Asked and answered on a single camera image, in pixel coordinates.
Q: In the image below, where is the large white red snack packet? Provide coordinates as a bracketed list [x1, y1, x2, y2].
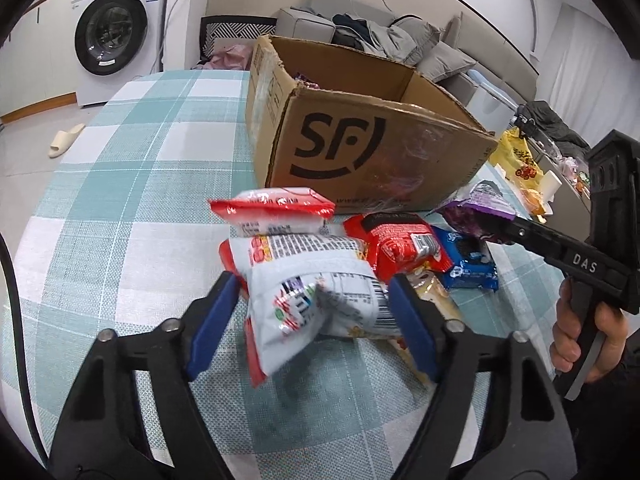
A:
[218, 234, 401, 387]

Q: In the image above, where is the clear cream bread packet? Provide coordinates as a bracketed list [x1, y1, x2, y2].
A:
[400, 270, 463, 388]

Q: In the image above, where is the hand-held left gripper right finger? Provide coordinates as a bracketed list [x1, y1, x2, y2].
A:
[380, 274, 576, 480]

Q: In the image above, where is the pink plastic bag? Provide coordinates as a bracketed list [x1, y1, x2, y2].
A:
[202, 44, 253, 71]

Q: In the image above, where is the yellow plastic bag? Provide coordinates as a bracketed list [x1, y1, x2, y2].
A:
[489, 127, 548, 211]

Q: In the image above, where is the grey pillow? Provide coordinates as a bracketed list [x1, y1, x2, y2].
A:
[427, 40, 478, 83]
[395, 16, 442, 66]

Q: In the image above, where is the pile of grey dark clothes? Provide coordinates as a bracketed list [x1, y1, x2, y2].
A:
[332, 12, 417, 66]

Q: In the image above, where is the blue cookie packet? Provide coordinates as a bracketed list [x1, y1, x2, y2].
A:
[431, 226, 501, 292]

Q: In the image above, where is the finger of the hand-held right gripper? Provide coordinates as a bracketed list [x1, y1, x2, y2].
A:
[479, 210, 563, 263]

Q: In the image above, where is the beige slipper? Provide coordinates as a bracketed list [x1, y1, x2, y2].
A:
[47, 122, 87, 159]

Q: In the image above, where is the person's right hand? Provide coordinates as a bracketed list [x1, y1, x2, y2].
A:
[550, 277, 631, 384]

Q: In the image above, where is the light blue blanket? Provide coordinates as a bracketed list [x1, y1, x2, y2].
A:
[470, 70, 516, 106]

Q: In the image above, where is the small white red snack packet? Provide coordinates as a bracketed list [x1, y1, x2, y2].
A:
[207, 187, 337, 237]

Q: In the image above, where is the green white checked tablecloth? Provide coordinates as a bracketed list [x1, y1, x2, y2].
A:
[10, 67, 591, 480]

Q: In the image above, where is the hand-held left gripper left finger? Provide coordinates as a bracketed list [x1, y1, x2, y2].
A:
[47, 271, 241, 480]

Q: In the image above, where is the black white patterned basket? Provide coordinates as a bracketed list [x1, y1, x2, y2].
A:
[199, 15, 278, 63]

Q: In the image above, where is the dark green jacket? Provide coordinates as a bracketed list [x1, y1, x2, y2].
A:
[520, 101, 593, 152]

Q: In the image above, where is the white cylindrical bin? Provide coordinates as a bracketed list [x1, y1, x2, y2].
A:
[467, 85, 518, 133]

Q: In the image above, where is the white kitchen base cabinet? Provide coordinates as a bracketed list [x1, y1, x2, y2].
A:
[0, 0, 81, 116]

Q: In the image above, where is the brown cardboard box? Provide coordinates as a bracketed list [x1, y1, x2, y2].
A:
[245, 35, 498, 212]

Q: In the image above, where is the grey sofa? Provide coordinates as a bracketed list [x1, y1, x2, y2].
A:
[275, 0, 541, 111]

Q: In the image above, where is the red black noodle packet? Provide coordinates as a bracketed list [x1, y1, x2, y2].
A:
[344, 211, 453, 283]

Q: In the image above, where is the white paper roll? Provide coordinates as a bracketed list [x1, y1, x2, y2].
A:
[537, 170, 562, 202]

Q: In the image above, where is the white washing machine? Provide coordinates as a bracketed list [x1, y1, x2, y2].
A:
[70, 0, 173, 107]

